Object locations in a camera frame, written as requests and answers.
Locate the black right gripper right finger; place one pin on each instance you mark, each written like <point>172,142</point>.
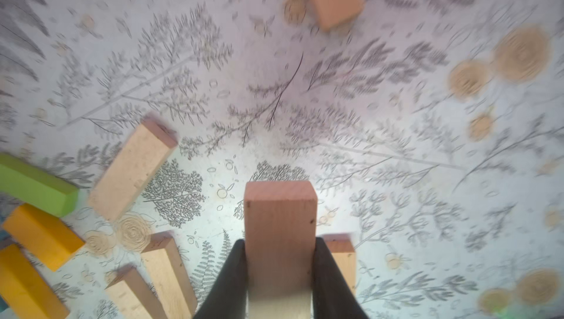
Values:
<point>331,295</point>

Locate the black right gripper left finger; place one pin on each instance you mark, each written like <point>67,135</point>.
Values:
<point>228,296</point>

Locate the short yellow wooden block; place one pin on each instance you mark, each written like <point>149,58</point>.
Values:
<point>43,235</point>

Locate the long yellow wooden block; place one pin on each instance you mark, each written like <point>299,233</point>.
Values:
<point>24,289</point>

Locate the green wooden block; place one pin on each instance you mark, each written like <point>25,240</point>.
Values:
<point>36,187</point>

